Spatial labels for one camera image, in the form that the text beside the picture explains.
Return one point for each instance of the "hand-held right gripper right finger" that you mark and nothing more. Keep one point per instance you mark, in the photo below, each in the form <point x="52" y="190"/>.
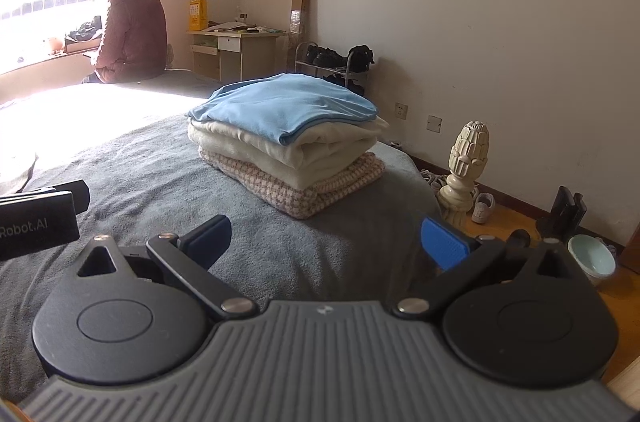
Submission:
<point x="442" y="242"/>

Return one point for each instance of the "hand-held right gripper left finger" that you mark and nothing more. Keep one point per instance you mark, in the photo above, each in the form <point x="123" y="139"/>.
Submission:
<point x="210" y="239"/>

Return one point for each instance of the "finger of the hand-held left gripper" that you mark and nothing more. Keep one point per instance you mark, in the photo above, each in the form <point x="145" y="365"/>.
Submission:
<point x="79" y="194"/>

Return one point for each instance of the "blue t-shirt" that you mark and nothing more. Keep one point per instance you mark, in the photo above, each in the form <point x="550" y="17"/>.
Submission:
<point x="285" y="102"/>

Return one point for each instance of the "dark clothes heap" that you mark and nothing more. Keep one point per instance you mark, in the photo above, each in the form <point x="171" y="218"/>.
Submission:
<point x="85" y="30"/>

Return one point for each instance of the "white sneaker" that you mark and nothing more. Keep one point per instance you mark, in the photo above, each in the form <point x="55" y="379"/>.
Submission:
<point x="432" y="179"/>
<point x="482" y="207"/>

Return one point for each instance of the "grey fleece bed blanket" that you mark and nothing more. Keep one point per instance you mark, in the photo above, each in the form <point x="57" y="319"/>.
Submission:
<point x="150" y="162"/>

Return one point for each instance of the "cream carved bedpost finial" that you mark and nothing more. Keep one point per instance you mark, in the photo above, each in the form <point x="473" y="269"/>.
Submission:
<point x="465" y="152"/>

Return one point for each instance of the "pink houndstooth folded garment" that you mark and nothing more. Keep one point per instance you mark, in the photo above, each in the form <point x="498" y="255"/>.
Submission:
<point x="300" y="199"/>

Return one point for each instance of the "white folded garment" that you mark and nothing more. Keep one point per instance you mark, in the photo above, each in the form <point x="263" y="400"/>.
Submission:
<point x="240" y="135"/>

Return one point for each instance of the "black stand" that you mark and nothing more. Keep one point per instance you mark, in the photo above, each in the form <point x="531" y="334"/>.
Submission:
<point x="562" y="217"/>

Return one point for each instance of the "flat cardboard box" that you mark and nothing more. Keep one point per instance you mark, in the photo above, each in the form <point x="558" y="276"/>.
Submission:
<point x="82" y="48"/>

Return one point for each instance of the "pale green bowl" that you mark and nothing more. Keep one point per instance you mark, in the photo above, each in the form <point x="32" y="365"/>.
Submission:
<point x="592" y="259"/>

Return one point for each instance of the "pink round pot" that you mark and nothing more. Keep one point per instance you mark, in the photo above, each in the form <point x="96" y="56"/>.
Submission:
<point x="55" y="45"/>

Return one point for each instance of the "small white desk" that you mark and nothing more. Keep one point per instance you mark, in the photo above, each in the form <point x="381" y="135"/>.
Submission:
<point x="230" y="45"/>

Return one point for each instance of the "black bag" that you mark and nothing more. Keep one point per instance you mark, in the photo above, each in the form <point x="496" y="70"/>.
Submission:
<point x="361" y="56"/>

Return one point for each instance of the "metal shoe rack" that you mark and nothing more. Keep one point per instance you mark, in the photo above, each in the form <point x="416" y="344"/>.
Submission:
<point x="325" y="57"/>

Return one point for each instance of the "yellow box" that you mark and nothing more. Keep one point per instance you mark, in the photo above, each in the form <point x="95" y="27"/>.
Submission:
<point x="198" y="13"/>

